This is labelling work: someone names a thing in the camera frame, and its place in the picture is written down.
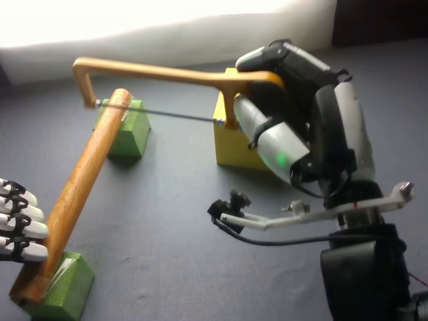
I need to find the yellow wooden block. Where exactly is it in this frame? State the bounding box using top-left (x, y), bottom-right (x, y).
top-left (213, 68), bottom-right (279, 172)

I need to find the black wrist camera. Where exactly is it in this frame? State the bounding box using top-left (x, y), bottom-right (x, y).
top-left (207, 189), bottom-right (252, 235)

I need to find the green support block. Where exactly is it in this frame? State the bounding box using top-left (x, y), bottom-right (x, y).
top-left (94, 98), bottom-right (152, 158)
top-left (13, 250), bottom-right (97, 321)

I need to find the orange frame hacksaw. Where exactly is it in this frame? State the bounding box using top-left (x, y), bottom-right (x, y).
top-left (72, 57), bottom-right (287, 131)

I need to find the black camera cable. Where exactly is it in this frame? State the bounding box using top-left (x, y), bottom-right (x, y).
top-left (212, 215), bottom-right (338, 247)

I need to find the round wooden rod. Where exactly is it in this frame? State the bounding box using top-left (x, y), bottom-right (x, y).
top-left (9, 88), bottom-right (132, 304)

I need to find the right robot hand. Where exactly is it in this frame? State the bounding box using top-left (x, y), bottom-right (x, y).
top-left (233, 39), bottom-right (379, 199)

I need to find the white camera bracket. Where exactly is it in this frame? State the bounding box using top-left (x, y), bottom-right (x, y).
top-left (219, 181), bottom-right (416, 232)

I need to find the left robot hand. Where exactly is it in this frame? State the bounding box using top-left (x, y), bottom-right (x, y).
top-left (0, 178), bottom-right (49, 263)

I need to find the white foam sheet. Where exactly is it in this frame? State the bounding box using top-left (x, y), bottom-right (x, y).
top-left (0, 0), bottom-right (337, 84)

